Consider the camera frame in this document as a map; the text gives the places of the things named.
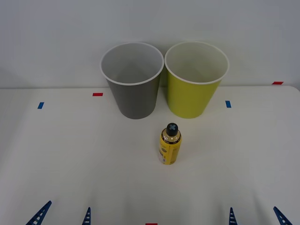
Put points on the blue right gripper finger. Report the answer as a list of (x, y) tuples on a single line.
[(282, 216), (232, 218)]

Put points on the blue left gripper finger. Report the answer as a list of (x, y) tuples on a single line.
[(87, 218), (39, 215)]

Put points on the yellow bottle with black cap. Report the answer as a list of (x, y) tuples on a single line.
[(170, 147)]

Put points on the yellow-green plastic waste bin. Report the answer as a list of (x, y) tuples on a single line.
[(191, 98)]

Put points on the grey plastic waste bin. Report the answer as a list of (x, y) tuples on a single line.
[(137, 98)]

